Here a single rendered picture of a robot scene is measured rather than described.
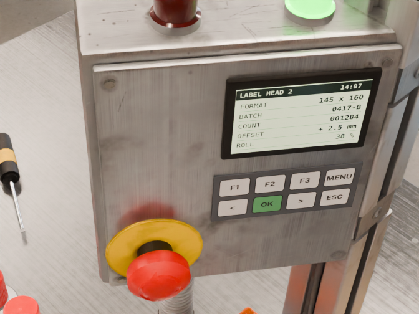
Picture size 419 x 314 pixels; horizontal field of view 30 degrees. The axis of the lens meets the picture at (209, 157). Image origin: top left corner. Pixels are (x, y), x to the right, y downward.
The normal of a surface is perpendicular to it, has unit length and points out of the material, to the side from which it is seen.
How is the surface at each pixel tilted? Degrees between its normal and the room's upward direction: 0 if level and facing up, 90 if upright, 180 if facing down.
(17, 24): 0
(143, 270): 55
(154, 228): 90
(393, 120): 90
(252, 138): 90
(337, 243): 90
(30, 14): 0
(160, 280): 76
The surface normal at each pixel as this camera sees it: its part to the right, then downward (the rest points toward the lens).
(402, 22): -0.71, 0.48
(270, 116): 0.17, 0.70
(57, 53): 0.04, -0.70
